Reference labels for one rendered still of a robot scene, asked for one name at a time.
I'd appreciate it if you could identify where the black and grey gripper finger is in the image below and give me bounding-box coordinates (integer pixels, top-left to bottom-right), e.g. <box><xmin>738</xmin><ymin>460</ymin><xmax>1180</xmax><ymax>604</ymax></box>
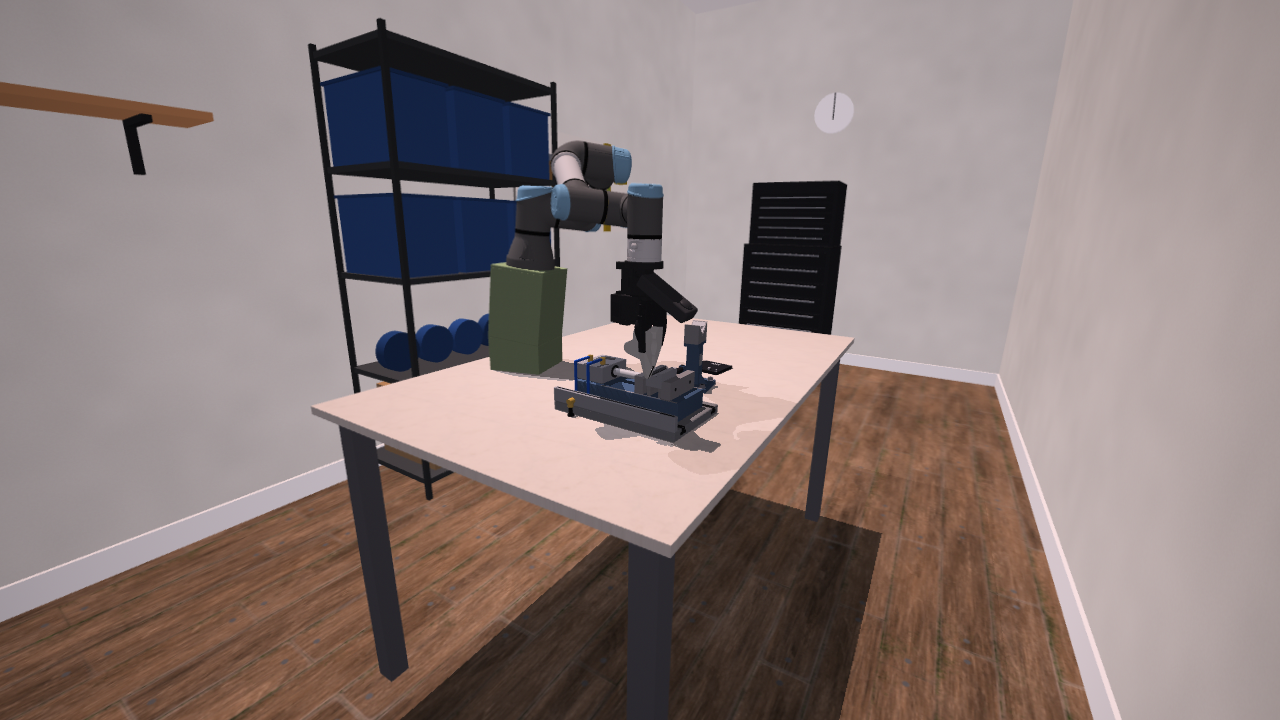
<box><xmin>625</xmin><ymin>309</ymin><xmax>653</xmax><ymax>379</ymax></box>
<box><xmin>649</xmin><ymin>313</ymin><xmax>667</xmax><ymax>378</ymax></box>

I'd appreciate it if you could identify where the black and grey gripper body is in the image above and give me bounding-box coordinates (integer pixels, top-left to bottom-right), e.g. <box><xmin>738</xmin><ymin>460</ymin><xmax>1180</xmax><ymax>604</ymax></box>
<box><xmin>611</xmin><ymin>260</ymin><xmax>666</xmax><ymax>329</ymax></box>

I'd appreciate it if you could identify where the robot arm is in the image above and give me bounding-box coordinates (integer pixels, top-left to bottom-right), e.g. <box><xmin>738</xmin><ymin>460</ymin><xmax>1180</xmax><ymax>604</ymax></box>
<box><xmin>506</xmin><ymin>141</ymin><xmax>698</xmax><ymax>323</ymax></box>

